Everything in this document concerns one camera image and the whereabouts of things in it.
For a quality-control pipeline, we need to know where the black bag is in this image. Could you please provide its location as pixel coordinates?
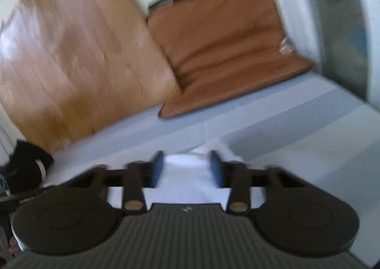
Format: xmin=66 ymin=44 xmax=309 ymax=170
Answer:
xmin=0 ymin=140 xmax=55 ymax=198

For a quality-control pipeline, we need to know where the white garment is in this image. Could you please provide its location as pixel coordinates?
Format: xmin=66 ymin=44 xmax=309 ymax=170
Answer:
xmin=105 ymin=138 xmax=266 ymax=208

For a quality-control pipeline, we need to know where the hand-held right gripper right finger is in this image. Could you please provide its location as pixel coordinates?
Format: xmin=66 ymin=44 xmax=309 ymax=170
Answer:
xmin=209 ymin=150 xmax=307 ymax=215

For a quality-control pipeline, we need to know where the brown cushion mat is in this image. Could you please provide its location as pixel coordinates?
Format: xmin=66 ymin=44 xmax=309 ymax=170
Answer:
xmin=147 ymin=0 xmax=315 ymax=119

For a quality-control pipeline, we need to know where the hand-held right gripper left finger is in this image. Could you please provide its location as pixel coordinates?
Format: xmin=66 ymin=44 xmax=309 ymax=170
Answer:
xmin=68 ymin=151 xmax=165 ymax=215

